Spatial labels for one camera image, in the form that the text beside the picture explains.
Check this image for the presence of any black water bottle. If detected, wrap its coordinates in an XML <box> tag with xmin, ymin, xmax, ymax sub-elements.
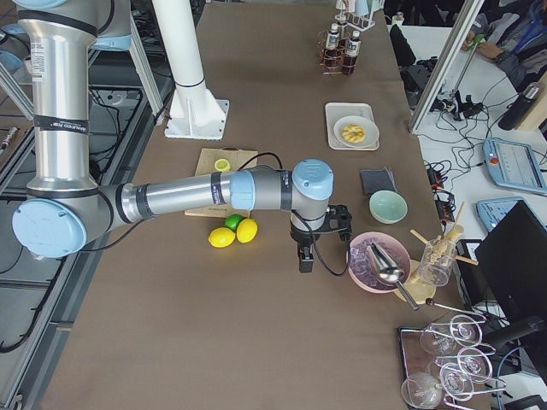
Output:
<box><xmin>498</xmin><ymin>82</ymin><xmax>542</xmax><ymax>131</ymax></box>

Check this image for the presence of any metal ice scoop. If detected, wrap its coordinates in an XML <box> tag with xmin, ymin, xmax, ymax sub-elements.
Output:
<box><xmin>368</xmin><ymin>243</ymin><xmax>419</xmax><ymax>311</ymax></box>

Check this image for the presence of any clear glass on stand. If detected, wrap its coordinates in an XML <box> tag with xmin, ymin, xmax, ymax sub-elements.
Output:
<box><xmin>417</xmin><ymin>238</ymin><xmax>456</xmax><ymax>286</ymax></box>

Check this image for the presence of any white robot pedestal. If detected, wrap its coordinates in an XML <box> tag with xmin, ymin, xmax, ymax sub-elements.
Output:
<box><xmin>153</xmin><ymin>0</ymin><xmax>229</xmax><ymax>140</ymax></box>

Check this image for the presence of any wooden cutting board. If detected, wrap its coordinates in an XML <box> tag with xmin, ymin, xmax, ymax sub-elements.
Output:
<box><xmin>185</xmin><ymin>148</ymin><xmax>257</xmax><ymax>219</ymax></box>

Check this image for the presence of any black monitor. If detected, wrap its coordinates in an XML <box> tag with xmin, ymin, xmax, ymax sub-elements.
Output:
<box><xmin>476</xmin><ymin>202</ymin><xmax>547</xmax><ymax>321</ymax></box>

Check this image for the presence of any wooden glass drying stand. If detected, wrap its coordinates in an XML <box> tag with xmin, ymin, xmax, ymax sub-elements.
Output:
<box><xmin>410</xmin><ymin>202</ymin><xmax>479</xmax><ymax>288</ymax></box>

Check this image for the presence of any black tray with glasses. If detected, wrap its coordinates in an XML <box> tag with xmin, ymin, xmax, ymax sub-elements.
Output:
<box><xmin>397</xmin><ymin>327</ymin><xmax>497</xmax><ymax>376</ymax></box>

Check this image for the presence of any round glass bottom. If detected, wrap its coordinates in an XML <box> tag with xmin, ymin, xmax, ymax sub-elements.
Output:
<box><xmin>401</xmin><ymin>372</ymin><xmax>443</xmax><ymax>409</ymax></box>

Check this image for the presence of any white test tube rack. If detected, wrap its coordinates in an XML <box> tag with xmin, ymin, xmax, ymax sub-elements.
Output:
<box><xmin>335</xmin><ymin>0</ymin><xmax>384</xmax><ymax>32</ymax></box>

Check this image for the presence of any white serving tray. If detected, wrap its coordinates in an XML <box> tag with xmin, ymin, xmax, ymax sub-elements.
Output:
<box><xmin>325</xmin><ymin>102</ymin><xmax>379</xmax><ymax>151</ymax></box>

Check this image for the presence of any green lime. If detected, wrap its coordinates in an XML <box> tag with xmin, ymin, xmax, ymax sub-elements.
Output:
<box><xmin>224</xmin><ymin>214</ymin><xmax>244</xmax><ymax>231</ymax></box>

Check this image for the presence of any blue teach pendant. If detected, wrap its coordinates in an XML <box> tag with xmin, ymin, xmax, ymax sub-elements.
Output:
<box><xmin>483</xmin><ymin>138</ymin><xmax>546</xmax><ymax>196</ymax></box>

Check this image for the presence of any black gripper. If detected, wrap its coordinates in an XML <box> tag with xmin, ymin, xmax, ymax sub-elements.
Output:
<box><xmin>290</xmin><ymin>204</ymin><xmax>352</xmax><ymax>272</ymax></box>

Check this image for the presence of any pink bowl with ice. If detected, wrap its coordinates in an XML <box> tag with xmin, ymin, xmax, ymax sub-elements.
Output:
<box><xmin>349</xmin><ymin>231</ymin><xmax>411</xmax><ymax>294</ymax></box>

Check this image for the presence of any wine glass upper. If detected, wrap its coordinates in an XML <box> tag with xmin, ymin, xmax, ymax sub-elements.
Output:
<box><xmin>420</xmin><ymin>314</ymin><xmax>482</xmax><ymax>356</ymax></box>

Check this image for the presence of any white plate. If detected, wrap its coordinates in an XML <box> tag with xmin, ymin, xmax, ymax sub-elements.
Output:
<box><xmin>333</xmin><ymin>115</ymin><xmax>379</xmax><ymax>149</ymax></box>

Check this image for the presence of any aluminium frame post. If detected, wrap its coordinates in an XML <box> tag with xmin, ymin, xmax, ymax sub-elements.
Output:
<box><xmin>409</xmin><ymin>0</ymin><xmax>484</xmax><ymax>135</ymax></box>

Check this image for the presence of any copper wire bottle rack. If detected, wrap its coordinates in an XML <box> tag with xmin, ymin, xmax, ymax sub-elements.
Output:
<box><xmin>316</xmin><ymin>30</ymin><xmax>351</xmax><ymax>75</ymax></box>

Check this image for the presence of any yellow lemon far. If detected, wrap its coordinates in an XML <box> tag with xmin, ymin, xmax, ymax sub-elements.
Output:
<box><xmin>236</xmin><ymin>218</ymin><xmax>258</xmax><ymax>243</ymax></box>

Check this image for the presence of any grey folded cloth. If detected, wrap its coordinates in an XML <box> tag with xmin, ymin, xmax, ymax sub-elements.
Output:
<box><xmin>360</xmin><ymin>167</ymin><xmax>397</xmax><ymax>196</ymax></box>

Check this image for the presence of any wine glass lower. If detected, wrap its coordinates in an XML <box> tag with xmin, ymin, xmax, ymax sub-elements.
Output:
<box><xmin>439</xmin><ymin>363</ymin><xmax>507</xmax><ymax>401</ymax></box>

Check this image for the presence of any wine glass middle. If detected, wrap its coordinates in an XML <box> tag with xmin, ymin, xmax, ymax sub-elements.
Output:
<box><xmin>425</xmin><ymin>347</ymin><xmax>497</xmax><ymax>384</ymax></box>

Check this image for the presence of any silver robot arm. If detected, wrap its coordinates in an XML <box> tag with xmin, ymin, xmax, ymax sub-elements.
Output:
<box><xmin>12</xmin><ymin>1</ymin><xmax>351</xmax><ymax>272</ymax></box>

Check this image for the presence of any wine glass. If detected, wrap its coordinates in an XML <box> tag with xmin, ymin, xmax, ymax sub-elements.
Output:
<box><xmin>425</xmin><ymin>347</ymin><xmax>497</xmax><ymax>384</ymax></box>
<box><xmin>420</xmin><ymin>314</ymin><xmax>482</xmax><ymax>356</ymax></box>
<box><xmin>439</xmin><ymin>363</ymin><xmax>507</xmax><ymax>401</ymax></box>

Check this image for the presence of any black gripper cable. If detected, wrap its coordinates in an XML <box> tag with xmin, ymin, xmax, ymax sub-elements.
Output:
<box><xmin>230</xmin><ymin>152</ymin><xmax>352</xmax><ymax>277</ymax></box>

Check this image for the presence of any yellow lemon near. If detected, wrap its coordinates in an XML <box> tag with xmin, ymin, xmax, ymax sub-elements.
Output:
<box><xmin>208</xmin><ymin>226</ymin><xmax>236</xmax><ymax>249</ymax></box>

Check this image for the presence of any mint green bowl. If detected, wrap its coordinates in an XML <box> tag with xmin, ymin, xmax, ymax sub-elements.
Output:
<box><xmin>369</xmin><ymin>190</ymin><xmax>408</xmax><ymax>225</ymax></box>

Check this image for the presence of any yellow lemon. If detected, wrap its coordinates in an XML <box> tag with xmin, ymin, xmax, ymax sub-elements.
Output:
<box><xmin>236</xmin><ymin>218</ymin><xmax>258</xmax><ymax>243</ymax></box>
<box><xmin>208</xmin><ymin>226</ymin><xmax>236</xmax><ymax>249</ymax></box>

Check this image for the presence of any half lemon slice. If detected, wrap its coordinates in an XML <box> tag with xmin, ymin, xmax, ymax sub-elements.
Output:
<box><xmin>214</xmin><ymin>158</ymin><xmax>232</xmax><ymax>173</ymax></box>

